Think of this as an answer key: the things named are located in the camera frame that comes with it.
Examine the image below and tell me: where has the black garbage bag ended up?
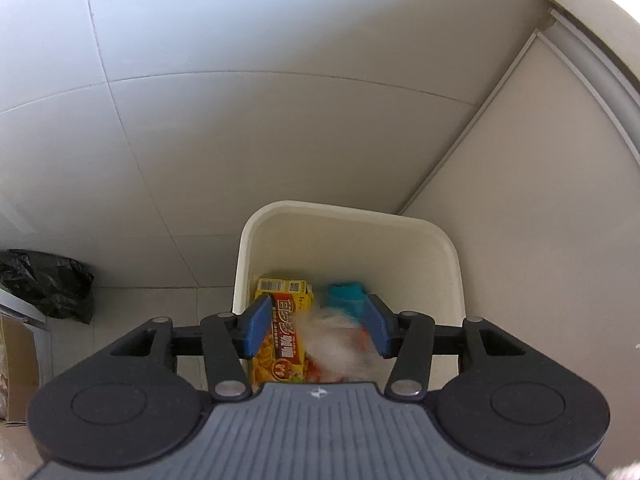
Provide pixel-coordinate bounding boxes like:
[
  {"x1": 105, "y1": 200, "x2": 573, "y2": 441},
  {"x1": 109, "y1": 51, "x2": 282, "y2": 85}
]
[{"x1": 0, "y1": 249, "x2": 95, "y2": 325}]

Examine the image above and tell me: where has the beige kitchen cabinet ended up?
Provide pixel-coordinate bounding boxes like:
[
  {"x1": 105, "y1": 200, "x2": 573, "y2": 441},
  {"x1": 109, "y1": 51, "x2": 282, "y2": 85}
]
[{"x1": 397, "y1": 0, "x2": 640, "y2": 480}]

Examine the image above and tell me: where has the white plastic bin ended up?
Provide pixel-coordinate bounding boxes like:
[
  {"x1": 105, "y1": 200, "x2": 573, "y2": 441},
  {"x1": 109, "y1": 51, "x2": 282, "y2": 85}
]
[{"x1": 232, "y1": 201, "x2": 467, "y2": 396}]

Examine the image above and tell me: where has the yellow cardboard box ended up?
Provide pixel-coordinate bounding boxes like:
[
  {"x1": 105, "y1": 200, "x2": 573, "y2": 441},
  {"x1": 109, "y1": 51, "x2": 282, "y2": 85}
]
[{"x1": 252, "y1": 276, "x2": 316, "y2": 393}]

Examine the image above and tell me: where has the white tissue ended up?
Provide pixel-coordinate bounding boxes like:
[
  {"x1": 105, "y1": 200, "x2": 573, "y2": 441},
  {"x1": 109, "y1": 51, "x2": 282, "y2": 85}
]
[{"x1": 300, "y1": 307, "x2": 381, "y2": 386}]

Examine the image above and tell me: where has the brown cardboard box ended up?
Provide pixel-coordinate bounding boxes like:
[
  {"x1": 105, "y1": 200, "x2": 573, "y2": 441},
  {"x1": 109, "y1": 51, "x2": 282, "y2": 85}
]
[{"x1": 0, "y1": 317, "x2": 41, "y2": 426}]

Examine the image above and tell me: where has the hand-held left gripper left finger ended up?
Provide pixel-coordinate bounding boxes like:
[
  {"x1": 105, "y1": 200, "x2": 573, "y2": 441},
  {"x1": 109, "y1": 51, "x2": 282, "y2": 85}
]
[{"x1": 104, "y1": 294, "x2": 273, "y2": 402}]

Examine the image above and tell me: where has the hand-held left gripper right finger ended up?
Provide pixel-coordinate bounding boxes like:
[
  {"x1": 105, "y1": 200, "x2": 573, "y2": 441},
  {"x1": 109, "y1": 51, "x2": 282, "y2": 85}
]
[{"x1": 363, "y1": 294, "x2": 522, "y2": 402}]

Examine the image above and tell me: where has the blue plastic cup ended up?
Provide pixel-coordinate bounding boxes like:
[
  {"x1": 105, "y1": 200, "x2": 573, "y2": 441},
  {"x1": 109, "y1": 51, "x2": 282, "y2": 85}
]
[{"x1": 326, "y1": 281, "x2": 368, "y2": 321}]

